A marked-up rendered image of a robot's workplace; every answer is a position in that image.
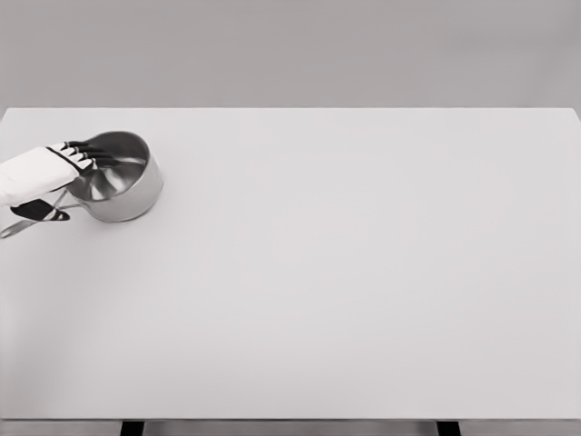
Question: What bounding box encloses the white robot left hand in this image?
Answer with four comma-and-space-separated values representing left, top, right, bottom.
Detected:
0, 140, 117, 223

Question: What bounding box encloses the steel saucepan with long handle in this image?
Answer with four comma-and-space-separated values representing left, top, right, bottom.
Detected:
0, 131, 165, 240

